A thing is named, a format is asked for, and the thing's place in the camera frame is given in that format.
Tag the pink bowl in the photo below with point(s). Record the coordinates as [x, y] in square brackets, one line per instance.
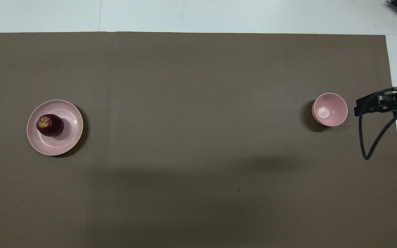
[330, 109]

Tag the dark red apple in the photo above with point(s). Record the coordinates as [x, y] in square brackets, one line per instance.
[51, 125]

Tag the pink plate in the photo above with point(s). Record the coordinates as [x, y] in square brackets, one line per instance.
[48, 147]

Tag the brown table mat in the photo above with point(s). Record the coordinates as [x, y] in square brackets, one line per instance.
[198, 103]

